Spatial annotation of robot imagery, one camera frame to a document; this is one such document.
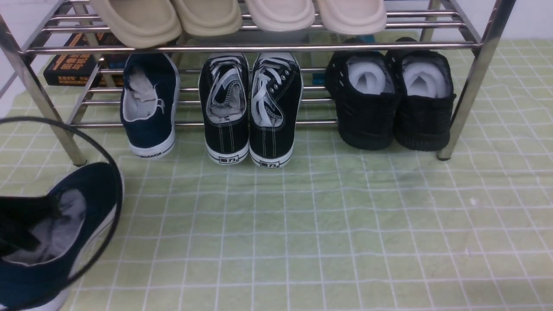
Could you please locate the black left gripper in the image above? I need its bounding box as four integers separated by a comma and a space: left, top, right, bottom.
0, 195, 61, 257

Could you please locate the navy slip-on shoe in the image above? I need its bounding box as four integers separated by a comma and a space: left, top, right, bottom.
119, 53, 181, 158
0, 162, 124, 311

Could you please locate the steel shoe rack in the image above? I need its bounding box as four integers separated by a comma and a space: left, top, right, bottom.
1, 0, 516, 166

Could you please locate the black canvas lace-up shoe left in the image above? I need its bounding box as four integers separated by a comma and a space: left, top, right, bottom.
198, 53, 250, 165

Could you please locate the black canvas lace-up shoe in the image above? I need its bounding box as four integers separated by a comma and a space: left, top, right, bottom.
249, 52, 304, 169
198, 53, 250, 165

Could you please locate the black canvas lace-up shoe right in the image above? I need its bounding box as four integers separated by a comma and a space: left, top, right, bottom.
249, 52, 304, 169

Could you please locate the black orange book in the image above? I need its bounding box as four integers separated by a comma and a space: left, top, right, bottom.
43, 33, 128, 87

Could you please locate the beige slipper far left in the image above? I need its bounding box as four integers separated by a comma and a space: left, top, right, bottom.
89, 0, 182, 49

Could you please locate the beige slipper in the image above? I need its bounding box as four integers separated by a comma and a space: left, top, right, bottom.
171, 0, 242, 37
89, 0, 182, 49

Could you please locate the green grid tablecloth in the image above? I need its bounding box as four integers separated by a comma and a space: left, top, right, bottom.
63, 41, 553, 311

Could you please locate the cream slipper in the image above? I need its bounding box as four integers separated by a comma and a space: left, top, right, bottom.
317, 0, 387, 35
245, 0, 315, 32

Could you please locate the black knit sneaker left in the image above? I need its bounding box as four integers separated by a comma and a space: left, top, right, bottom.
324, 51, 400, 150

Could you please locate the black knit sneaker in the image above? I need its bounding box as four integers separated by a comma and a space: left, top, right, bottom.
324, 51, 400, 150
385, 50, 456, 152

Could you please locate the black knit sneaker right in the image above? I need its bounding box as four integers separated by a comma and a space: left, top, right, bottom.
385, 50, 456, 152

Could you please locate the black cable loop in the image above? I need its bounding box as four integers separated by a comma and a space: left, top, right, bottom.
0, 117, 124, 311

